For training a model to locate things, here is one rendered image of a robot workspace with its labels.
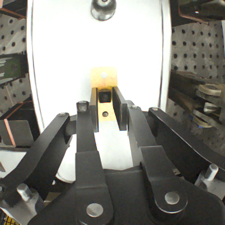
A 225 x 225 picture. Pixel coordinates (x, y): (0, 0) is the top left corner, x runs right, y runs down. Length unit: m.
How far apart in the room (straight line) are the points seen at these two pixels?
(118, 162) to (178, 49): 0.47
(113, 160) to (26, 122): 0.18
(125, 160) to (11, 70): 0.26
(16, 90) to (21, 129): 0.33
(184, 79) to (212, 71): 0.48
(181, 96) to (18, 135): 0.32
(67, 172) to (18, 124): 0.14
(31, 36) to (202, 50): 0.61
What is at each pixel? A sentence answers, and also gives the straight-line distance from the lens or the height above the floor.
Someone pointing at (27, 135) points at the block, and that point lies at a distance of 0.30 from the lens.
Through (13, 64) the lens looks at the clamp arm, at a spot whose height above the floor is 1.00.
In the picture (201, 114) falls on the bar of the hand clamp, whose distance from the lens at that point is 0.21.
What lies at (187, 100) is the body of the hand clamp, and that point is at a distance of 0.24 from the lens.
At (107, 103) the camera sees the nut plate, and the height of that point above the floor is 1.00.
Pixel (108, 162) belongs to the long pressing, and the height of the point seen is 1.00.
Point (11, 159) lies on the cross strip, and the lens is 0.35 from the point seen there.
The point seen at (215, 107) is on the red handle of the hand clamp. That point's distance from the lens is 0.21.
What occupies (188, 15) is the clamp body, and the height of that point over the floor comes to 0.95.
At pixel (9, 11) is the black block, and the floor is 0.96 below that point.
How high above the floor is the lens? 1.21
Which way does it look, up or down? 66 degrees down
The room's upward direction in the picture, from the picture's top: 165 degrees clockwise
